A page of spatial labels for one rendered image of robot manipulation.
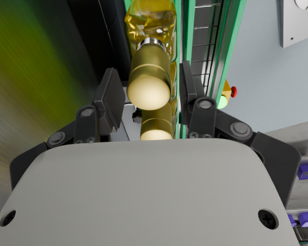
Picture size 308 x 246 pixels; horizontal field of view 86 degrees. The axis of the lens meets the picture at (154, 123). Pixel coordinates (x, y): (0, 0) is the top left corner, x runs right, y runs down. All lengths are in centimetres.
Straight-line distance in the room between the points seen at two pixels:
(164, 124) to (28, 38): 16
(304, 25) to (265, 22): 13
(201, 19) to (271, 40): 50
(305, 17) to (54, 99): 81
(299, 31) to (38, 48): 82
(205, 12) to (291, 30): 50
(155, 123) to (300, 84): 97
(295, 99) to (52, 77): 110
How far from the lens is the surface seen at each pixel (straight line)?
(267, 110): 114
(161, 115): 17
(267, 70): 94
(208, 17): 41
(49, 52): 24
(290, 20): 82
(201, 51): 43
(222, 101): 58
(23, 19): 23
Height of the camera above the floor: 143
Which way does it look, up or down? 41 degrees down
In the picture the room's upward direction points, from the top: 178 degrees counter-clockwise
